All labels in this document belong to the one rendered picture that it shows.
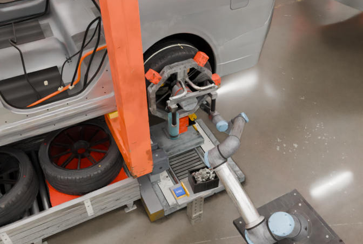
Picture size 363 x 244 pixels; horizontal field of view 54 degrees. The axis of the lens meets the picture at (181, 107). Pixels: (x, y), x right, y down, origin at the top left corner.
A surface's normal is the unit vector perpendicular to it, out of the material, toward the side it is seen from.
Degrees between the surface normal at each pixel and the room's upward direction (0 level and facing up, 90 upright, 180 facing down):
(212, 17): 90
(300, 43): 0
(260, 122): 0
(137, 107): 90
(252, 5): 90
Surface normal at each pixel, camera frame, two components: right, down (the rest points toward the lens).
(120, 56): 0.44, 0.61
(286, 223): -0.54, -0.37
